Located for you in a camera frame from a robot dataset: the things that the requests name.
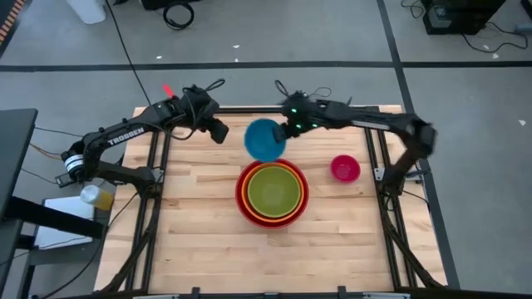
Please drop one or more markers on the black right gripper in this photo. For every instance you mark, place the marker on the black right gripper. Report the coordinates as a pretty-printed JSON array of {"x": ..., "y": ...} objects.
[{"x": 303, "y": 114}]

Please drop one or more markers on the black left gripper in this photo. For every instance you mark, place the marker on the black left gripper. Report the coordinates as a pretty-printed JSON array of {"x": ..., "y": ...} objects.
[{"x": 201, "y": 108}]

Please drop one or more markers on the teal bowl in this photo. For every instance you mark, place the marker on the teal bowl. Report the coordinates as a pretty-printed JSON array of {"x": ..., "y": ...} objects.
[{"x": 262, "y": 141}]

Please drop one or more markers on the yellow-green bowl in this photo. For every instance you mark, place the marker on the yellow-green bowl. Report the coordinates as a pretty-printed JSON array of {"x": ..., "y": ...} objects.
[{"x": 274, "y": 191}]

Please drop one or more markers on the large orange bowl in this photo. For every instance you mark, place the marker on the large orange bowl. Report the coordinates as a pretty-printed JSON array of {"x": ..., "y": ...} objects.
[{"x": 272, "y": 220}]

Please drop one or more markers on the large red bowl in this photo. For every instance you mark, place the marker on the large red bowl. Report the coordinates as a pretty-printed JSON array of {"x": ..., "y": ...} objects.
[{"x": 249, "y": 218}]

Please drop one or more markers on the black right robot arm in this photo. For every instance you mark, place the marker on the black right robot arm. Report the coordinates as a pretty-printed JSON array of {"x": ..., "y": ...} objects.
[{"x": 374, "y": 120}]

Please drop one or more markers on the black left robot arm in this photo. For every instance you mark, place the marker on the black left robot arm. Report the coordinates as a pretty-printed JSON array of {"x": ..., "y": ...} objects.
[{"x": 124, "y": 135}]

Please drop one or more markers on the red tape flag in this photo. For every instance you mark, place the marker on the red tape flag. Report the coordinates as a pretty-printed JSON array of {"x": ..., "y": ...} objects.
[{"x": 168, "y": 91}]

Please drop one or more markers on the small pink bowl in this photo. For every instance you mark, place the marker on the small pink bowl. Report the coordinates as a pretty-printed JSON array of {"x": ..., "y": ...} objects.
[{"x": 345, "y": 168}]

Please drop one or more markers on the bottle with yellow liquid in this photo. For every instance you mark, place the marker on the bottle with yellow liquid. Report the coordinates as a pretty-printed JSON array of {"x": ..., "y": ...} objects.
[{"x": 97, "y": 197}]

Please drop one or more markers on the white bin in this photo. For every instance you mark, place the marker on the white bin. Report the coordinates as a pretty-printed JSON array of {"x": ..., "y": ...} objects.
[{"x": 87, "y": 10}]

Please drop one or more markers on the white paper sheet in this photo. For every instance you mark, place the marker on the white paper sheet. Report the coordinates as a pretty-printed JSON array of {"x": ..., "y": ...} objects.
[{"x": 62, "y": 224}]

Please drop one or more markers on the black desk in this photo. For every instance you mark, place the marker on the black desk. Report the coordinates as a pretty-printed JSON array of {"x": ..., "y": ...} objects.
[{"x": 16, "y": 137}]

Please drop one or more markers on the black equipment box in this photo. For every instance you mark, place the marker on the black equipment box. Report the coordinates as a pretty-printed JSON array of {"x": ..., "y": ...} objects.
[{"x": 461, "y": 16}]

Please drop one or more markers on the orange striped black mat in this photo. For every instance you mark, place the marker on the orange striped black mat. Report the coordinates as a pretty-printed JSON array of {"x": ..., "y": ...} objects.
[{"x": 10, "y": 18}]

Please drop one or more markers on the black aluminium table frame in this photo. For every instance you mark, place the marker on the black aluminium table frame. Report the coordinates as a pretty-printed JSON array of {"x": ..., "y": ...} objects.
[{"x": 165, "y": 149}]

